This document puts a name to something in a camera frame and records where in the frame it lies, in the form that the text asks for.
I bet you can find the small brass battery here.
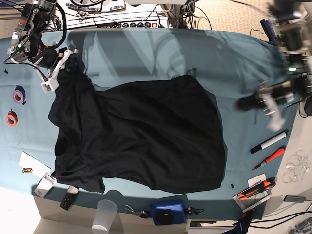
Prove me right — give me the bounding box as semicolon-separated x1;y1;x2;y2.
22;168;33;173

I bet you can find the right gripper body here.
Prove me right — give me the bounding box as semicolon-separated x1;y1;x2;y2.
36;48;78;93

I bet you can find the orange tape roll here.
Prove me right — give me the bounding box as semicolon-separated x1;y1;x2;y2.
6;110;18;127

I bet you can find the teal table cloth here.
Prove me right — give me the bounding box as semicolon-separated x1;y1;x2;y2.
0;29;288;219

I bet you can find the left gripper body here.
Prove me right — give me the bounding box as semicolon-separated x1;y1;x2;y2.
257;84;286;132

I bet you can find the black and white marker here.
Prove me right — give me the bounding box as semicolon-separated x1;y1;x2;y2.
250;129;289;154

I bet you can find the white card package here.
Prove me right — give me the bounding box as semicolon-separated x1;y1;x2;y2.
34;173;56;198

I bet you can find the blue box with knob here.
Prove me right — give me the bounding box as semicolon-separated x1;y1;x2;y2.
150;199;187;226

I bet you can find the orange handled screwdriver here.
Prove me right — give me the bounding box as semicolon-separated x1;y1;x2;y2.
252;146;286;171

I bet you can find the purple tape roll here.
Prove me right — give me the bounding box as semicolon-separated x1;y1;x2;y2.
13;85;26;105

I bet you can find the black t-shirt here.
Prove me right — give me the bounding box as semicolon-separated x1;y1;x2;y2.
48;58;226;194

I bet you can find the translucent plastic cup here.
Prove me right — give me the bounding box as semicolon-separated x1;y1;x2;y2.
92;200;118;234

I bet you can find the white paper sheet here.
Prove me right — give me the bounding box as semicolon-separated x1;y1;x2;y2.
19;151;51;178

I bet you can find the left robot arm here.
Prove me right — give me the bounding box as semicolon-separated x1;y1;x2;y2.
237;0;312;132

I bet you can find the orange utility knife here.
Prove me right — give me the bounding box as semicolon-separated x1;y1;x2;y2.
236;177;276;200

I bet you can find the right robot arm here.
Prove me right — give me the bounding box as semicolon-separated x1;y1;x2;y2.
3;0;78;92

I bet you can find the small black remote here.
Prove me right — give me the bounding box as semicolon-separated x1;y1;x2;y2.
60;186;79;211

